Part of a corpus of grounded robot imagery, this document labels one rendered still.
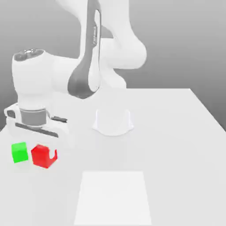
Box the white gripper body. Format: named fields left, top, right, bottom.
left=6, top=117, right=70, bottom=146

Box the small red cube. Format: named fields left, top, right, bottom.
left=30, top=144, right=58, bottom=169

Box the small green cube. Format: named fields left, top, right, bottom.
left=11, top=141, right=29, bottom=164

